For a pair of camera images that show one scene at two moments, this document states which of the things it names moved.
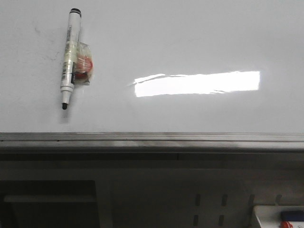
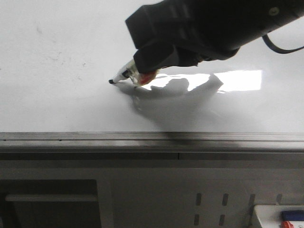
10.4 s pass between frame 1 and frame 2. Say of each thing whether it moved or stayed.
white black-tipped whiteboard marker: moved
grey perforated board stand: stayed
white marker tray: stayed
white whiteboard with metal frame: stayed
